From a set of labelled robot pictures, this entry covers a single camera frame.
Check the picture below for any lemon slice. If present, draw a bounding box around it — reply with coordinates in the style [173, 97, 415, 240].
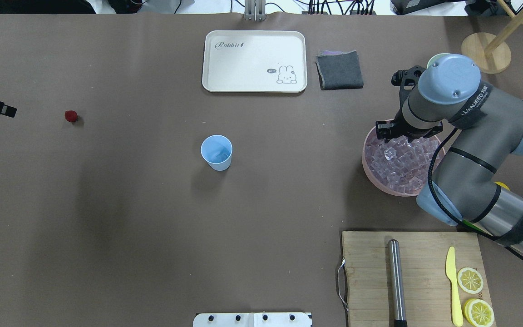
[457, 267, 485, 294]
[463, 299, 495, 327]

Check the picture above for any cream rabbit tray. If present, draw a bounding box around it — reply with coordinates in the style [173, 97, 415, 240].
[202, 30, 308, 93]

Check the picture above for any blue plastic cup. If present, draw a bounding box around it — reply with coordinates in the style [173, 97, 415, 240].
[201, 135, 233, 171]

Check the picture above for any aluminium frame post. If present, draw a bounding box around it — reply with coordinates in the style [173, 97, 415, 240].
[243, 0, 267, 21]

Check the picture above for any wooden glass rack stand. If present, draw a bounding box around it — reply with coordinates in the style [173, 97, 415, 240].
[461, 0, 523, 74]

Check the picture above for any pink bowl of ice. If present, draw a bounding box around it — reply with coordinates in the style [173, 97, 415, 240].
[361, 128, 441, 197]

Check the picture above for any yellow plastic knife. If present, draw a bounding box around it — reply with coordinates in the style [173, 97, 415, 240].
[445, 246, 463, 327]

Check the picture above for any lemon slice lower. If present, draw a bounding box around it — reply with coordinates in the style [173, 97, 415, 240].
[463, 299, 495, 327]

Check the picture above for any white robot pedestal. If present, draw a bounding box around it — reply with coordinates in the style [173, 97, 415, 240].
[192, 312, 313, 327]

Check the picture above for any yellow lemon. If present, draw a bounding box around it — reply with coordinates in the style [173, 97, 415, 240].
[495, 181, 510, 191]

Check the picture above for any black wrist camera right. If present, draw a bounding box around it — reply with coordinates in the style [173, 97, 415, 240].
[390, 65, 427, 87]

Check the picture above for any green lime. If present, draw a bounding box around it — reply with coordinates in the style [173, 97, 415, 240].
[462, 220, 484, 232]

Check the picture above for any metal rod with black tip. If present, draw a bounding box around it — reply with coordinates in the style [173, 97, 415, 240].
[388, 239, 408, 327]

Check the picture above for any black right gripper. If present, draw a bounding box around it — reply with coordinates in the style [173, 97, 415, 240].
[375, 106, 444, 140]

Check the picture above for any lemon slice upper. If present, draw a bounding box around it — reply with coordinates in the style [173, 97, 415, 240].
[457, 267, 485, 294]

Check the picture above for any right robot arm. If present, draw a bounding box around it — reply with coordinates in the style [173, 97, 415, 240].
[375, 54, 523, 260]

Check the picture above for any green bowl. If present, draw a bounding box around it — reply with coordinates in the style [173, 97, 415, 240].
[427, 53, 450, 68]

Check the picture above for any wooden cutting board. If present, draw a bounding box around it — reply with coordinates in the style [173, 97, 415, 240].
[341, 231, 492, 327]

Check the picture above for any grey folded cloth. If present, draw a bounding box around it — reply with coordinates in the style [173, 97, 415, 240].
[315, 50, 365, 90]

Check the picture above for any red strawberry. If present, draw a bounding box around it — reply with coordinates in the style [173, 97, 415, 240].
[64, 110, 79, 124]

